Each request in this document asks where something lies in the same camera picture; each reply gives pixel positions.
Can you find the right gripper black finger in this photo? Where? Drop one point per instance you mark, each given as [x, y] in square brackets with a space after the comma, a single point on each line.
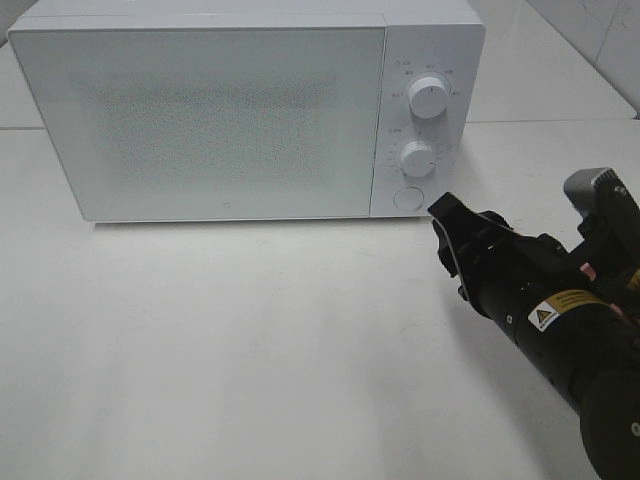
[452, 216]
[453, 234]

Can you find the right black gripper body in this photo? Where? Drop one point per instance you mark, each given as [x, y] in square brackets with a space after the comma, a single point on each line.
[525, 284]

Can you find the round door release button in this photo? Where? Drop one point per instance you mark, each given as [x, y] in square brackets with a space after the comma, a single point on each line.
[409, 199]

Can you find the white microwave door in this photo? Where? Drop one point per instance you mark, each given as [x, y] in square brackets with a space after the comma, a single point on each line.
[159, 125]

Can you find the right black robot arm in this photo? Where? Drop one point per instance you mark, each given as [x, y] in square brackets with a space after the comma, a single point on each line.
[599, 376]

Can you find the lower white timer knob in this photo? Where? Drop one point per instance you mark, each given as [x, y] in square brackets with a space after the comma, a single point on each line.
[417, 159]

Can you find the upper white power knob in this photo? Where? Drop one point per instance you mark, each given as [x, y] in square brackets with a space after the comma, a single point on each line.
[428, 96]

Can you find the white microwave oven body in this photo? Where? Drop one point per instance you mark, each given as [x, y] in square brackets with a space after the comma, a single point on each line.
[444, 38]

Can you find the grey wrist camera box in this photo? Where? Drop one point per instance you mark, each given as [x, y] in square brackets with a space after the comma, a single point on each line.
[581, 188]

